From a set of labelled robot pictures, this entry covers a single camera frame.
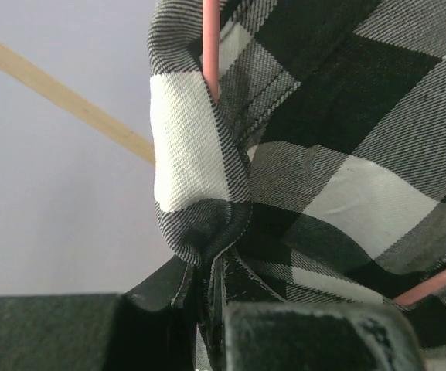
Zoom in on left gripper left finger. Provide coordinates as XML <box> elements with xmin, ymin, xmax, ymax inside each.
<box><xmin>0</xmin><ymin>294</ymin><xmax>195</xmax><ymax>370</ymax></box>

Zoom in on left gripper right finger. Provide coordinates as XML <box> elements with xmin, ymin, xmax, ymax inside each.
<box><xmin>224</xmin><ymin>303</ymin><xmax>426</xmax><ymax>371</ymax></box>

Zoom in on black white checkered shirt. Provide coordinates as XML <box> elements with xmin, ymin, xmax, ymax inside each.
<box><xmin>148</xmin><ymin>1</ymin><xmax>446</xmax><ymax>370</ymax></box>

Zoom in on pink wire hanger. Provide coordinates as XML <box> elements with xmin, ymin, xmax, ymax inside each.
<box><xmin>202</xmin><ymin>0</ymin><xmax>446</xmax><ymax>306</ymax></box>

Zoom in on wooden clothes rack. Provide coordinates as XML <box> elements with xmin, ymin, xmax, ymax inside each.
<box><xmin>0</xmin><ymin>43</ymin><xmax>155</xmax><ymax>165</ymax></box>

